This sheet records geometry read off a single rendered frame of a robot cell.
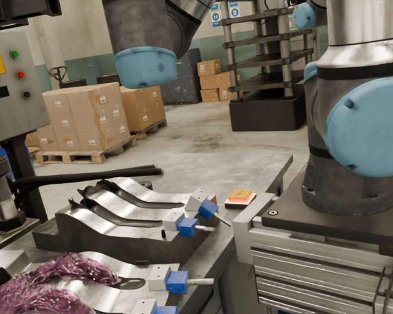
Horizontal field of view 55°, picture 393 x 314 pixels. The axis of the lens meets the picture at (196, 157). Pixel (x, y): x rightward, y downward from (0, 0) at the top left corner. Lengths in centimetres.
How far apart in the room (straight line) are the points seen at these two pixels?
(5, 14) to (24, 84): 117
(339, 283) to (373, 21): 43
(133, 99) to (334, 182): 515
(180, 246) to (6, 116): 96
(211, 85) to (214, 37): 99
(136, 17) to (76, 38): 952
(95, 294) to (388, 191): 58
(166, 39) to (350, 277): 47
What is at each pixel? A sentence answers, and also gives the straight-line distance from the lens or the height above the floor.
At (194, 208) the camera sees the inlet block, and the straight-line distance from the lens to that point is 102.
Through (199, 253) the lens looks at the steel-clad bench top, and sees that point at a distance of 101.
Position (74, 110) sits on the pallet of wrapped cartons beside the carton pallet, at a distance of 508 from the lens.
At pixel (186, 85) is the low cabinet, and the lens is 807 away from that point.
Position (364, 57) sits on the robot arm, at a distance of 44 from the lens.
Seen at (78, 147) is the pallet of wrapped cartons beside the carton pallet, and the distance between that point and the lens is 526.
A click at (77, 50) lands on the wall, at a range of 993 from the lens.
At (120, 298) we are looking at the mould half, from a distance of 83.
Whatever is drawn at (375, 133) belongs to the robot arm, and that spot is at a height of 120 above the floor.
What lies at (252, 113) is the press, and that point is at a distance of 513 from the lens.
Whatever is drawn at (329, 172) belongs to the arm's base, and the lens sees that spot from 61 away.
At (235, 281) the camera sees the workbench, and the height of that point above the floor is 57.
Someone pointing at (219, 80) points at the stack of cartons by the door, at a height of 43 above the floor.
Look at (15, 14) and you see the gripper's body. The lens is 54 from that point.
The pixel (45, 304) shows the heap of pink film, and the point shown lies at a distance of 79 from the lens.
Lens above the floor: 133
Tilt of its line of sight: 17 degrees down
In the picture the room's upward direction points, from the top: 10 degrees counter-clockwise
